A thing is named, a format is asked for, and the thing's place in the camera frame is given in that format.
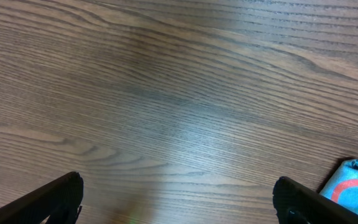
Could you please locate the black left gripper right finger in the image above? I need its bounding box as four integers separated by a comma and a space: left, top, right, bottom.
273, 176, 358, 224

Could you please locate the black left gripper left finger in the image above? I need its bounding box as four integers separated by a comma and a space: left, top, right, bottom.
0, 172, 84, 224

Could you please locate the light blue printed t-shirt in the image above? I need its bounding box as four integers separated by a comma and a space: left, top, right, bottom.
319, 159, 358, 214

